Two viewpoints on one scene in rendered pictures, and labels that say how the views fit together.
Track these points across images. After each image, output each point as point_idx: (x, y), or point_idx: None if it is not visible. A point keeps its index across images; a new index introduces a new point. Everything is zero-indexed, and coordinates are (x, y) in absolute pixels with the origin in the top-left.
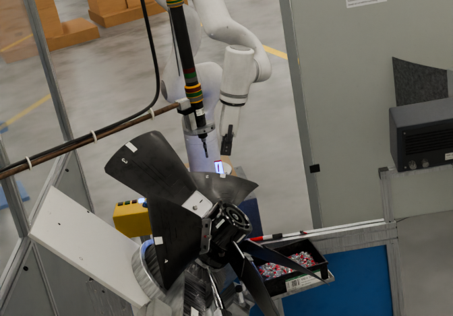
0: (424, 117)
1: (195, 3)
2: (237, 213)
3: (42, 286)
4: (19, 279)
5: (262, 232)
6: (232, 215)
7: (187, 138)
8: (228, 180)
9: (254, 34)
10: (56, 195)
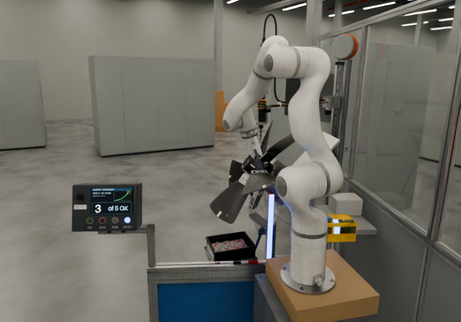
0: (119, 182)
1: None
2: (247, 163)
3: (418, 272)
4: (401, 228)
5: (253, 306)
6: (250, 159)
7: None
8: (259, 184)
9: (230, 101)
10: (334, 141)
